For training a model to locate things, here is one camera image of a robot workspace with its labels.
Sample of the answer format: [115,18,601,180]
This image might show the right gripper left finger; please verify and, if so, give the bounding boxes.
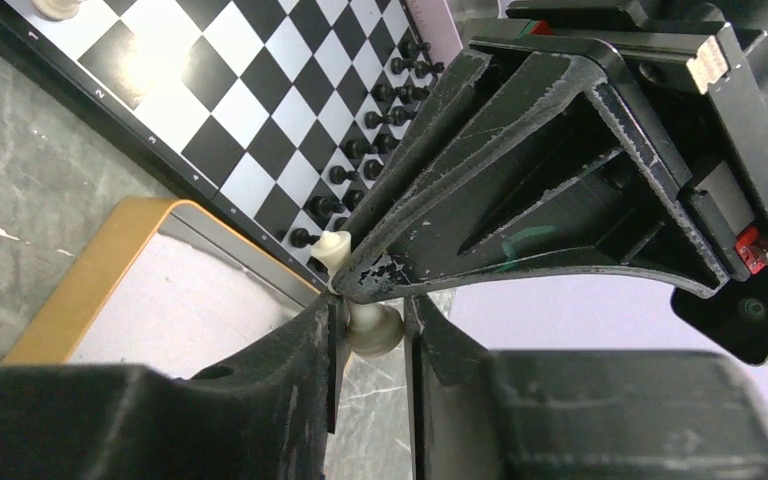
[0,294,348,479]

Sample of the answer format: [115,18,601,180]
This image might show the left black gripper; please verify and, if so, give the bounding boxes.
[470,1,768,365]

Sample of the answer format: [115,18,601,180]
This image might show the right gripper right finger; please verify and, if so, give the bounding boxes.
[403,295,768,479]

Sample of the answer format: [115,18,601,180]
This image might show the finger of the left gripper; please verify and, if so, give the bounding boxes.
[332,53,729,303]
[345,49,492,249]

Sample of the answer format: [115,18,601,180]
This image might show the black chess piece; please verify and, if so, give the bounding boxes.
[289,227,321,249]

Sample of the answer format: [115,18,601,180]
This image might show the black white chess board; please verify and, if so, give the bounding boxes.
[0,0,444,286]

